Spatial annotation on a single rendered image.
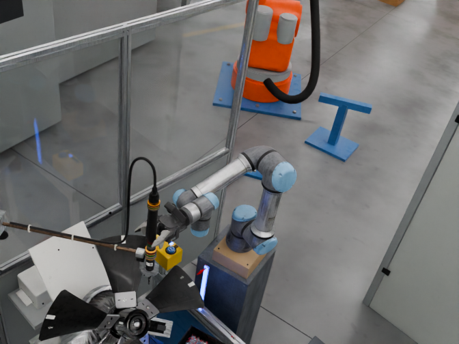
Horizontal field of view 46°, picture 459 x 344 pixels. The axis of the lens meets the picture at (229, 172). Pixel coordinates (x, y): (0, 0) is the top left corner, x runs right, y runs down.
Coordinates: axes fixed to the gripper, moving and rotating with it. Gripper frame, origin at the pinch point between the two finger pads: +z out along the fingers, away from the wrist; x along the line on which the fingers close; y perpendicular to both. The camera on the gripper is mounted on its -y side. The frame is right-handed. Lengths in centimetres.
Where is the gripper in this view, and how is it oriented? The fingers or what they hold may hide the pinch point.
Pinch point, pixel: (145, 236)
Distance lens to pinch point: 195.8
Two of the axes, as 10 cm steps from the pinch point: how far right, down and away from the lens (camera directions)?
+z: -6.9, 3.9, -6.1
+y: -1.3, 7.6, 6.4
